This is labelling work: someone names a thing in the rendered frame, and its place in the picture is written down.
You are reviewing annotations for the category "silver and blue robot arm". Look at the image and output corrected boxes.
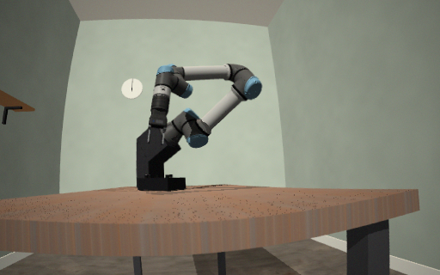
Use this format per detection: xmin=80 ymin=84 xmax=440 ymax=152
xmin=155 ymin=64 xmax=262 ymax=148

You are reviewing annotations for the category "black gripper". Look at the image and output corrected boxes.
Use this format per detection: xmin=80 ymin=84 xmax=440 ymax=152
xmin=147 ymin=85 xmax=171 ymax=145

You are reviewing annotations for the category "black lighting desk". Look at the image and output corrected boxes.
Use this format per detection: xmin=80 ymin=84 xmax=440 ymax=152
xmin=137 ymin=174 xmax=186 ymax=192

